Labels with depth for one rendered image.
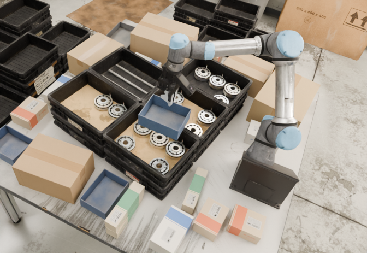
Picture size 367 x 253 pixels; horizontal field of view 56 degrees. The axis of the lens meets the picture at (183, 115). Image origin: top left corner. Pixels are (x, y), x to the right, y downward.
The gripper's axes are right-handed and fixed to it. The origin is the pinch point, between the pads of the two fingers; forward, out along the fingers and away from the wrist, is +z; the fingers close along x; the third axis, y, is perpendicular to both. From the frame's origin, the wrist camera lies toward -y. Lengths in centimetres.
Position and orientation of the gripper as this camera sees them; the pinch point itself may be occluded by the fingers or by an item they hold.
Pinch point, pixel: (171, 104)
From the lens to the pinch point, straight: 165.3
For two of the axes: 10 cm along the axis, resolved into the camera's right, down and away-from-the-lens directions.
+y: -8.9, -4.0, 2.1
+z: -1.7, 7.3, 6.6
